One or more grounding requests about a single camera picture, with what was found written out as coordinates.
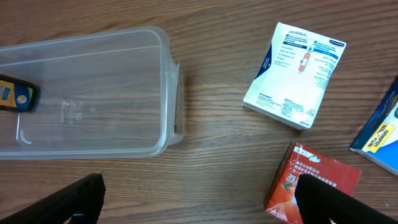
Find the clear plastic container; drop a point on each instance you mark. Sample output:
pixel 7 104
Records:
pixel 106 95

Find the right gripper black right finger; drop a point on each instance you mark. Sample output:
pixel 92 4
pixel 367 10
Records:
pixel 320 203

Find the black tube white cap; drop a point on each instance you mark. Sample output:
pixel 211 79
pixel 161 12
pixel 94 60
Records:
pixel 18 95

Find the white bandage box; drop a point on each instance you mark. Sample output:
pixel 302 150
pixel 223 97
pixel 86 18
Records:
pixel 293 77

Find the blue yellow lozenge box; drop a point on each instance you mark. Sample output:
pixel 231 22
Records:
pixel 377 140

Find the red small box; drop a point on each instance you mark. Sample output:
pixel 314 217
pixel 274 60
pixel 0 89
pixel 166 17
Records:
pixel 299 159

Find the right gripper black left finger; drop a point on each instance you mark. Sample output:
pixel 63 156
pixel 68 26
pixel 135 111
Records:
pixel 79 202

